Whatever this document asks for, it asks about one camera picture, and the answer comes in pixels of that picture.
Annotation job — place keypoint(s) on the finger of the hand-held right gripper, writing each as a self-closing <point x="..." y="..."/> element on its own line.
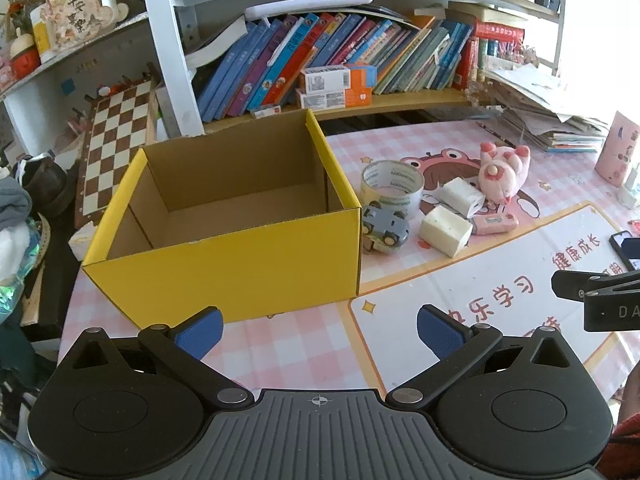
<point x="575" y="285"/>

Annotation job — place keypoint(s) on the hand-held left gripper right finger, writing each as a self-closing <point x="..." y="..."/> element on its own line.
<point x="440" y="332"/>

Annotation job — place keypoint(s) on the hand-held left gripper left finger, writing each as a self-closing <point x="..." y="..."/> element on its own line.
<point x="201" y="332"/>

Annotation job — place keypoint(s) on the yellow cardboard box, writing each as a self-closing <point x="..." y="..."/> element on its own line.
<point x="225" y="265"/>

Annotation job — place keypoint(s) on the pink plush toy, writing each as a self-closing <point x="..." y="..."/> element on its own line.
<point x="500" y="180"/>

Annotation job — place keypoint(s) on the white charger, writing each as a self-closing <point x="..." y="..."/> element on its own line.
<point x="460" y="197"/>

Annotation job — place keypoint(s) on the black smartphone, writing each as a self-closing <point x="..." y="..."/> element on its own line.
<point x="627" y="250"/>

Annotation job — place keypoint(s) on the pink printed table mat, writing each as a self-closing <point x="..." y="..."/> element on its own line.
<point x="500" y="285"/>

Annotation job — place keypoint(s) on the person's red clothing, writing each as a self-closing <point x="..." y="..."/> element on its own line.
<point x="625" y="425"/>

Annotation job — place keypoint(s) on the grey toy car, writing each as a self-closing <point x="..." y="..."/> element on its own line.
<point x="387" y="225"/>

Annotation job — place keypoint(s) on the clear tape roll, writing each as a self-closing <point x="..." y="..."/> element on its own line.
<point x="395" y="201"/>

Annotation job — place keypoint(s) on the pink printed cup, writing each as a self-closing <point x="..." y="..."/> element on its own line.
<point x="617" y="150"/>

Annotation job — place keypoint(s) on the black pen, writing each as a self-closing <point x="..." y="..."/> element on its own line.
<point x="495" y="134"/>

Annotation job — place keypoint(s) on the stack of papers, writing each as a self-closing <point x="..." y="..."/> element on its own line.
<point x="545" y="110"/>

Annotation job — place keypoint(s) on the brown chessboard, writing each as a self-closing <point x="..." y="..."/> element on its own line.
<point x="117" y="155"/>

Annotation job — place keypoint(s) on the pile of clothes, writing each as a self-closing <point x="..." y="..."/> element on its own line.
<point x="15" y="240"/>

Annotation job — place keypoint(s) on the small red white box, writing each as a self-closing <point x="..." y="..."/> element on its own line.
<point x="266" y="111"/>

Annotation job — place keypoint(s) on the orange and white carton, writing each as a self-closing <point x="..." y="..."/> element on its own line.
<point x="330" y="100"/>
<point x="330" y="78"/>

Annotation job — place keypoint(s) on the red book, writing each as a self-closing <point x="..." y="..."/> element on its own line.
<point x="500" y="30"/>

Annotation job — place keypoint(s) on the row of books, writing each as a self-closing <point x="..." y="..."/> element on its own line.
<point x="280" y="55"/>

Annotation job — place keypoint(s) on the white bookshelf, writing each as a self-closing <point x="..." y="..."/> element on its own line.
<point x="165" y="35"/>

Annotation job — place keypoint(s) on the red and white figurine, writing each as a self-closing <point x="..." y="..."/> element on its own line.
<point x="24" y="57"/>

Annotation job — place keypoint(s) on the white lamp bar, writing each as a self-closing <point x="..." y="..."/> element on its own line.
<point x="310" y="5"/>

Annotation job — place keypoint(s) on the rabbit ornament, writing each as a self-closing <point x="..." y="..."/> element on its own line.
<point x="75" y="5"/>

